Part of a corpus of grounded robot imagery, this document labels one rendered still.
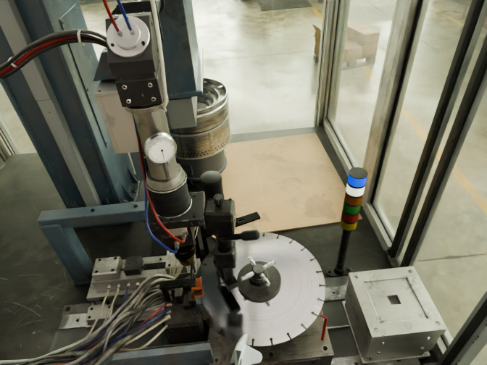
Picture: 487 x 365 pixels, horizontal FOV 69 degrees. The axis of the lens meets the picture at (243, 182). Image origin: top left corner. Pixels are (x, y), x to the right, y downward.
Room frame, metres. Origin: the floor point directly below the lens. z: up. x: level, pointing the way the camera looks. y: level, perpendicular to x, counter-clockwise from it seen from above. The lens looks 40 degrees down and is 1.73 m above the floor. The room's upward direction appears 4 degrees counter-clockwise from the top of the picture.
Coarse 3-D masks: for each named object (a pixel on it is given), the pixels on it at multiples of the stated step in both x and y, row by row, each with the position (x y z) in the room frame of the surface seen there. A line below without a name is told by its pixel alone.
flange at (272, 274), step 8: (248, 264) 0.57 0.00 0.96; (264, 264) 0.57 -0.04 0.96; (240, 272) 0.55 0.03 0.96; (248, 272) 0.55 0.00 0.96; (272, 272) 0.54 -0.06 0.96; (240, 280) 0.53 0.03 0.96; (248, 280) 0.52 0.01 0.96; (256, 280) 0.51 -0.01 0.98; (272, 280) 0.52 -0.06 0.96; (280, 280) 0.52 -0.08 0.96; (240, 288) 0.50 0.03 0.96; (248, 288) 0.50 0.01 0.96; (256, 288) 0.50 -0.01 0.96; (264, 288) 0.50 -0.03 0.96; (272, 288) 0.50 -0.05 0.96; (248, 296) 0.48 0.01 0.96; (256, 296) 0.48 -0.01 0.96; (264, 296) 0.48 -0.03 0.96; (272, 296) 0.48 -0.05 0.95
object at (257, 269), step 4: (248, 256) 0.57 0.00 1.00; (252, 260) 0.56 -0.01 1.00; (252, 264) 0.54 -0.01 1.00; (256, 264) 0.54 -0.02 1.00; (260, 264) 0.54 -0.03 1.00; (268, 264) 0.54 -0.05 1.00; (272, 264) 0.54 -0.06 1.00; (252, 268) 0.53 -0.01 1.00; (256, 268) 0.53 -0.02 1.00; (260, 268) 0.53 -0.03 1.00; (264, 268) 0.53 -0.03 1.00; (252, 272) 0.52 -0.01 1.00; (256, 272) 0.51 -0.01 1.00; (260, 272) 0.51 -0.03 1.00; (264, 272) 0.52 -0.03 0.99; (244, 276) 0.51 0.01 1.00; (248, 276) 0.51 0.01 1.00; (256, 276) 0.51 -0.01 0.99; (260, 276) 0.51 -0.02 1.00; (264, 276) 0.51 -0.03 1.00; (264, 280) 0.49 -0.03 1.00; (268, 284) 0.48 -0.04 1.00
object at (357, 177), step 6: (354, 168) 0.69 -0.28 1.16; (360, 168) 0.69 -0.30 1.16; (354, 174) 0.67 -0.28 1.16; (360, 174) 0.67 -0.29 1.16; (366, 174) 0.67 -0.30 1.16; (348, 180) 0.68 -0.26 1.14; (354, 180) 0.66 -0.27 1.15; (360, 180) 0.65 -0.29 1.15; (354, 186) 0.66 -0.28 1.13; (360, 186) 0.65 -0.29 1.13
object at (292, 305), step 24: (240, 240) 0.66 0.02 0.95; (264, 240) 0.66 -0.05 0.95; (288, 240) 0.65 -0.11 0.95; (240, 264) 0.58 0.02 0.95; (288, 264) 0.57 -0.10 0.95; (312, 264) 0.56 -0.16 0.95; (216, 288) 0.51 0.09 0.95; (288, 288) 0.50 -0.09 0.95; (312, 288) 0.49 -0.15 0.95; (216, 312) 0.45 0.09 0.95; (240, 312) 0.44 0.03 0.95; (264, 312) 0.44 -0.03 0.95; (288, 312) 0.44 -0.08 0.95; (240, 336) 0.39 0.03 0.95; (264, 336) 0.38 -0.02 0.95
